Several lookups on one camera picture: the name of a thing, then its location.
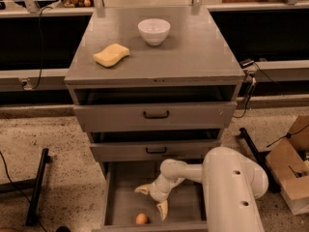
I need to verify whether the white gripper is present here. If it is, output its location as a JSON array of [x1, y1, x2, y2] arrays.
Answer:
[[134, 174, 184, 220]]

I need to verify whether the small orange fruit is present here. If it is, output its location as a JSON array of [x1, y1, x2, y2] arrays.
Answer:
[[135, 213, 149, 225]]

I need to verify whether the grey bottom drawer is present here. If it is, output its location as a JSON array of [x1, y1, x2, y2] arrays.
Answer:
[[94, 161, 208, 232]]

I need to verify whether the grey drawer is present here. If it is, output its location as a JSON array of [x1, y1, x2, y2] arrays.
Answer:
[[73, 101, 236, 132], [94, 161, 208, 232], [90, 140, 221, 162]]

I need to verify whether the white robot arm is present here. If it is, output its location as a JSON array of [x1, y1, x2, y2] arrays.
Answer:
[[135, 147, 268, 232]]

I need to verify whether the grey middle drawer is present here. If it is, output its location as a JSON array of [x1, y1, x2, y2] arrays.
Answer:
[[90, 140, 221, 162]]

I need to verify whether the grey top drawer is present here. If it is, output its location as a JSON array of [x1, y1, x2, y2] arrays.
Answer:
[[73, 101, 236, 132]]

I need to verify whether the grey drawer cabinet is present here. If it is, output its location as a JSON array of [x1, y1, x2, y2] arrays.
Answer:
[[64, 5, 246, 179]]

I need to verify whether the black metal stand left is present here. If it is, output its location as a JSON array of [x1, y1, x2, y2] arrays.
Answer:
[[0, 148, 51, 226]]

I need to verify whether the black metal leg right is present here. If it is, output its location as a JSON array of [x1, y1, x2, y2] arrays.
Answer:
[[239, 128, 281, 193]]

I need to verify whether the brown cardboard box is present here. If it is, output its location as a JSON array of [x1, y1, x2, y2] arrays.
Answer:
[[267, 116, 309, 215]]

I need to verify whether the yellow sponge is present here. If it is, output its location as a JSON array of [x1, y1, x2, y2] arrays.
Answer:
[[93, 43, 130, 68]]

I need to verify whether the white ceramic bowl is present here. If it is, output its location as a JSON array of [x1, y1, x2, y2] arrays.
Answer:
[[138, 18, 171, 45]]

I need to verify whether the black floor cable left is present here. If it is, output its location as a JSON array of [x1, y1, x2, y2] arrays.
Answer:
[[0, 150, 49, 232]]

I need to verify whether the black cable right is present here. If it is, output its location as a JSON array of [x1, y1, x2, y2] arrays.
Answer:
[[233, 58, 284, 120]]

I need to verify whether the black power cable left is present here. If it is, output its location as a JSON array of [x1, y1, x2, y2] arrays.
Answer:
[[20, 5, 54, 91]]

